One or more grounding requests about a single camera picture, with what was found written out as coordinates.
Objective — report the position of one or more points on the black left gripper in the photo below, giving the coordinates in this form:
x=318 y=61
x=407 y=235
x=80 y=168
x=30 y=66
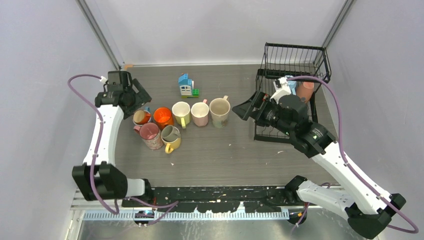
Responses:
x=141 y=98

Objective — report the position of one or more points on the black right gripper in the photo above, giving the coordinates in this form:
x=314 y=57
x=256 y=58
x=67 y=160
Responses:
x=244 y=110

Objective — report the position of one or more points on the blue floral mug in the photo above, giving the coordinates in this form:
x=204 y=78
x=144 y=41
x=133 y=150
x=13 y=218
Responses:
x=147 y=111

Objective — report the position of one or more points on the tall cream dragon mug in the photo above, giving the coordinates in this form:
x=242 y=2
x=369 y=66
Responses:
x=219 y=110

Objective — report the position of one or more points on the orange mug black handle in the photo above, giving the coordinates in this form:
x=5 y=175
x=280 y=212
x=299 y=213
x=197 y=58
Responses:
x=163 y=117

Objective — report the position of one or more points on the pale yellow faceted mug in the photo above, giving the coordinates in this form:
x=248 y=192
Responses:
x=182 y=113

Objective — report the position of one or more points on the pink patterned mug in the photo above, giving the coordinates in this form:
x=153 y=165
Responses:
x=150 y=134

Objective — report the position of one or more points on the pink faceted mug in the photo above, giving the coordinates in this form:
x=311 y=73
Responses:
x=200 y=113

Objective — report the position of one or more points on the salmon pink mug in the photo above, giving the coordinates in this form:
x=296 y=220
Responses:
x=305 y=90

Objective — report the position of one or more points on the black wire dish rack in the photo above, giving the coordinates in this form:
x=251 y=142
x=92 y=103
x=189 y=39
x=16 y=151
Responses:
x=305 y=63

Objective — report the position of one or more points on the beige mug shelf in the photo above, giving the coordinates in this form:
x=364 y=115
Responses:
x=170 y=133

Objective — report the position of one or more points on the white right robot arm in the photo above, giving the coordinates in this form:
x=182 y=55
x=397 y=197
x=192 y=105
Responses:
x=366 y=207

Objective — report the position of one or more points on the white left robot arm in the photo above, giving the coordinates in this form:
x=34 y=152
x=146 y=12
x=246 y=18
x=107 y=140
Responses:
x=98 y=177

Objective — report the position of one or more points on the light blue mug in rack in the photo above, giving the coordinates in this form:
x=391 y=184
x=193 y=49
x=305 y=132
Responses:
x=291 y=84

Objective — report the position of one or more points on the toy brick house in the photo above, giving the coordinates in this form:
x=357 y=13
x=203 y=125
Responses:
x=186 y=87

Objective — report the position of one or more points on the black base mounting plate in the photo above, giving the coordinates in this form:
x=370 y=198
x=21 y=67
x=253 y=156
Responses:
x=223 y=199

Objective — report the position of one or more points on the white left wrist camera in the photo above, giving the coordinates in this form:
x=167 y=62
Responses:
x=103 y=80

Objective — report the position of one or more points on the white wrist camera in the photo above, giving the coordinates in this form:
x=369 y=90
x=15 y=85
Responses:
x=282 y=88
x=103 y=80

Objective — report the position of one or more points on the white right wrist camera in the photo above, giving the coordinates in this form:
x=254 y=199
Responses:
x=282 y=88

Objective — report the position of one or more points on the aluminium slotted rail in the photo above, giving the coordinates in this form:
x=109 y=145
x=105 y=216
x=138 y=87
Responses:
x=130 y=210

